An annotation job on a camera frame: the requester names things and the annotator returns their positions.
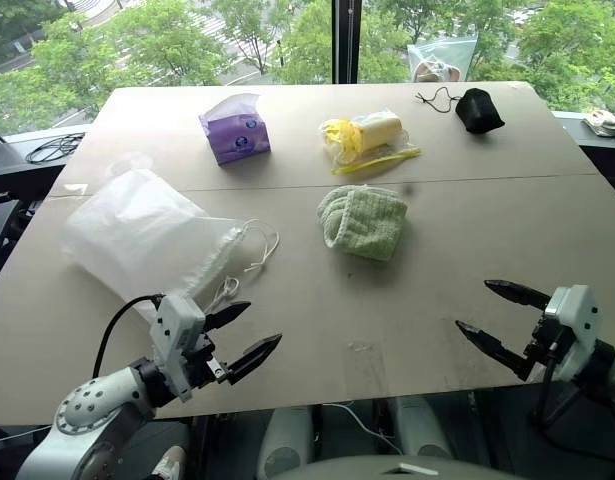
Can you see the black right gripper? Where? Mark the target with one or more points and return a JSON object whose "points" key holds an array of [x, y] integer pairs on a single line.
{"points": [[547, 340]]}

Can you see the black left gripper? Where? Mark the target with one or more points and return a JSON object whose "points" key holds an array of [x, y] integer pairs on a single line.
{"points": [[203, 361]]}

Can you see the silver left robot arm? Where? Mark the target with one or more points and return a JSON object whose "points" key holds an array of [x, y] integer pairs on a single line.
{"points": [[87, 415]]}

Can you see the green knitted cloth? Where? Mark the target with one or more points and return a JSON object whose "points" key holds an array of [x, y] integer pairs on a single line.
{"points": [[362, 220]]}

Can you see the yellow zip bag with contents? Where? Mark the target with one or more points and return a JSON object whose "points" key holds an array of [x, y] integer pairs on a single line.
{"points": [[373, 131]]}

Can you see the clear plastic bag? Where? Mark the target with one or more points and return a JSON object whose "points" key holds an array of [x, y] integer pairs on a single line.
{"points": [[437, 60]]}

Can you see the grey rounded robot leg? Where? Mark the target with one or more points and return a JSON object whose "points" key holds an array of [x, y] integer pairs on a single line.
{"points": [[284, 440], [419, 427]]}

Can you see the white sneaker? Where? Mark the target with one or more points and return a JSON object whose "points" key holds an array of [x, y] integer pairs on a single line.
{"points": [[171, 462]]}

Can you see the grey curved robot body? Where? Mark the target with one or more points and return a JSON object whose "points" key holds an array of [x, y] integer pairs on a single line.
{"points": [[402, 470]]}

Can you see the purple tissue pack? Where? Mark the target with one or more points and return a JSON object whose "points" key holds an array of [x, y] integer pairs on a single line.
{"points": [[237, 137]]}

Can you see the white crumpled cloth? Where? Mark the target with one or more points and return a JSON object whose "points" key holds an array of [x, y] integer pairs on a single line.
{"points": [[607, 125]]}

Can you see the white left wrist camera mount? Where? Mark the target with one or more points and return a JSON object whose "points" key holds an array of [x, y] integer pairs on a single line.
{"points": [[174, 325]]}

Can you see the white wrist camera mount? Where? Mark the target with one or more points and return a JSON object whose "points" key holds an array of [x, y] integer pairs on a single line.
{"points": [[174, 325], [577, 315]]}

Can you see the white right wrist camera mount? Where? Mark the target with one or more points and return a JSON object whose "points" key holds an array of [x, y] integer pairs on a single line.
{"points": [[577, 315]]}

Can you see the black window frame post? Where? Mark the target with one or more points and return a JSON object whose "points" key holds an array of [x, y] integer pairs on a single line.
{"points": [[346, 40]]}

